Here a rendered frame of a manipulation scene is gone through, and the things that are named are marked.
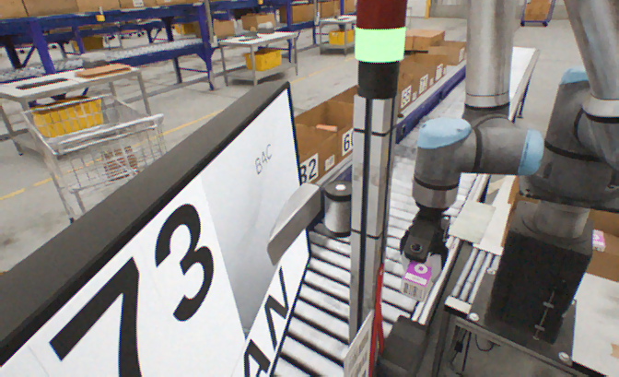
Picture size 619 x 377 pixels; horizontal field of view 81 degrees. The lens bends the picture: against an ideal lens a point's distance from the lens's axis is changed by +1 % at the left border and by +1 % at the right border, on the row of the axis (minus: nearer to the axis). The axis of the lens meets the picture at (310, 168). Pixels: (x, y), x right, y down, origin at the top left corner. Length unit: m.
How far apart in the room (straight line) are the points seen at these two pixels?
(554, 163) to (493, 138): 0.28
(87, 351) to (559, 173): 0.93
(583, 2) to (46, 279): 0.71
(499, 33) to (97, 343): 0.77
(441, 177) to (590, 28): 0.32
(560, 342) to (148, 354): 1.16
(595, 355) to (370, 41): 1.12
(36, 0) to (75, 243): 5.50
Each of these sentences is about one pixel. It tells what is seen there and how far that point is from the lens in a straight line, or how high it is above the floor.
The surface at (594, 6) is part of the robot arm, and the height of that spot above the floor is 1.61.
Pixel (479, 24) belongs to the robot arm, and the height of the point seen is 1.58.
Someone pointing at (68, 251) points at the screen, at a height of 1.55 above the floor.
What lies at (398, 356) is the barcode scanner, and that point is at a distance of 0.71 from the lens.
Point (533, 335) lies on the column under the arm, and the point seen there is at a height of 0.77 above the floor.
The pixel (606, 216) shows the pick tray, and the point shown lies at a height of 0.83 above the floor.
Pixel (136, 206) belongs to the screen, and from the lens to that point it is 0.24.
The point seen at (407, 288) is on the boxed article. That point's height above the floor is 1.04.
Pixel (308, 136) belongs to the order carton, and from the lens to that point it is 1.74.
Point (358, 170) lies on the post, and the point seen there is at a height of 1.46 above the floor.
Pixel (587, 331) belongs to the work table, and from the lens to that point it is 1.37.
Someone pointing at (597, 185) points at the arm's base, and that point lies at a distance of 1.00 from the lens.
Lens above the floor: 1.67
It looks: 28 degrees down
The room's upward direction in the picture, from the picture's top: 2 degrees counter-clockwise
